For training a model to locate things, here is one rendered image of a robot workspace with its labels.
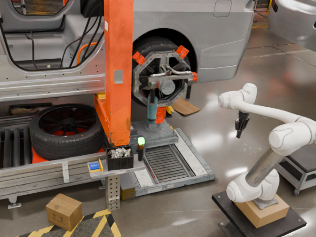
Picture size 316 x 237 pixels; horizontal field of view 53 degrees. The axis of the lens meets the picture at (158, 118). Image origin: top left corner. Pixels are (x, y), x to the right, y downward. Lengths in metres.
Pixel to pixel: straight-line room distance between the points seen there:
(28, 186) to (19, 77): 0.88
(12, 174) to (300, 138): 2.05
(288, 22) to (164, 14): 2.52
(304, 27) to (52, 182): 3.66
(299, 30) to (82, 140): 3.30
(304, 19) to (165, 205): 3.13
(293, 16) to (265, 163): 3.20
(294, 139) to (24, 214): 2.11
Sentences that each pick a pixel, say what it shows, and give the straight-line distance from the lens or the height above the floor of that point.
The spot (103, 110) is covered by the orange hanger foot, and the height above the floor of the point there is 0.68.
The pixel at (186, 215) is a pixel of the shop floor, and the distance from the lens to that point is 2.79.
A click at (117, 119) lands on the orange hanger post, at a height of 0.78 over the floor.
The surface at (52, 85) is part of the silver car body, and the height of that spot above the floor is 0.86.
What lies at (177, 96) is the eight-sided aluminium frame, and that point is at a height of 0.68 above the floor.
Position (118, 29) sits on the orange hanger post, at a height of 1.47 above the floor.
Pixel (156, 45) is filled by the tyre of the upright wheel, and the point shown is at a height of 1.16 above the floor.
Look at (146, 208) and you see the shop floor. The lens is 2.80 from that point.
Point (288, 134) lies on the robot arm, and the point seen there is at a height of 1.19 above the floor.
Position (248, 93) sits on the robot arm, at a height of 1.13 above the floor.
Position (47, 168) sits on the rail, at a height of 0.35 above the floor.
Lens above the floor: 2.06
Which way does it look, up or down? 31 degrees down
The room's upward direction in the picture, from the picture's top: 5 degrees clockwise
